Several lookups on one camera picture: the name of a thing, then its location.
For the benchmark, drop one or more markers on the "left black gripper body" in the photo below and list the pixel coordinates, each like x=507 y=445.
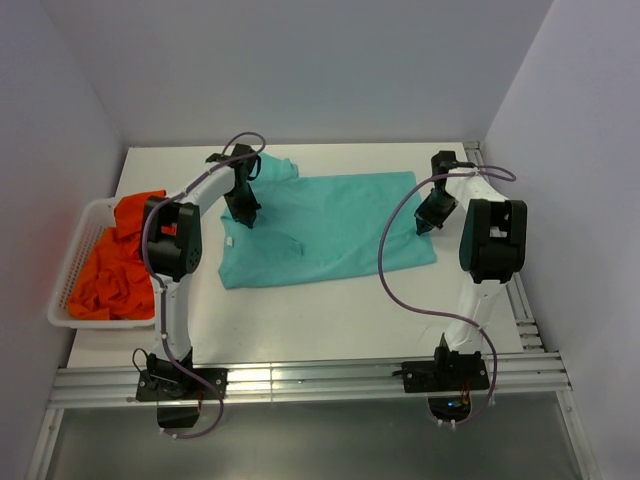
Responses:
x=240 y=194

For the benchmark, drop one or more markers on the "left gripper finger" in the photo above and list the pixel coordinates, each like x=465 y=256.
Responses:
x=241 y=216
x=252 y=217

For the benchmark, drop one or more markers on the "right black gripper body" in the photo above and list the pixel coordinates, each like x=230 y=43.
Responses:
x=437 y=209

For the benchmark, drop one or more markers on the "teal t-shirt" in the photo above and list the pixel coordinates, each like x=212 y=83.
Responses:
x=321 y=228

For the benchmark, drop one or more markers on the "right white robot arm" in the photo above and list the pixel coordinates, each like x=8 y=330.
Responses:
x=492 y=246

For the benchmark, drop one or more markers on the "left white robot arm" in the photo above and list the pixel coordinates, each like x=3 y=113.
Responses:
x=171 y=248

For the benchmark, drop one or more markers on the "orange t-shirt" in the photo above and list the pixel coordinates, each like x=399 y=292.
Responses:
x=114 y=283

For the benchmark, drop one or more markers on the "white plastic basket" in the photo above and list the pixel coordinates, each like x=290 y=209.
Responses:
x=95 y=219

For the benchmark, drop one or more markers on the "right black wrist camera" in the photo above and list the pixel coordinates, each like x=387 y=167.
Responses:
x=445 y=160

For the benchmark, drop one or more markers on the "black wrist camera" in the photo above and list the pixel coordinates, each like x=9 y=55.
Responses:
x=445 y=160
x=243 y=157

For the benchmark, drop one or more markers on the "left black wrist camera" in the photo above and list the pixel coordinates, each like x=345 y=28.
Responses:
x=243 y=157

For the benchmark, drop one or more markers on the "right side aluminium rail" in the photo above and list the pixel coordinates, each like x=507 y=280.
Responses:
x=531 y=429

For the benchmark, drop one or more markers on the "aluminium rail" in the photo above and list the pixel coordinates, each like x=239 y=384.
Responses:
x=278 y=382
x=531 y=429

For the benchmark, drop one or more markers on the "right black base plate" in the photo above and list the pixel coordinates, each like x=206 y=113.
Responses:
x=443 y=376

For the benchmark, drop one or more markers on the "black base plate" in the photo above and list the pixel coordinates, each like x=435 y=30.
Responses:
x=156 y=389
x=443 y=376

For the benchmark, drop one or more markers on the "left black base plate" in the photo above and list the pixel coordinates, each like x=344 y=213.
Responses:
x=156 y=389

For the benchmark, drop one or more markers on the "front aluminium rail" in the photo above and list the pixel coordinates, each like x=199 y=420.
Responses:
x=278 y=382

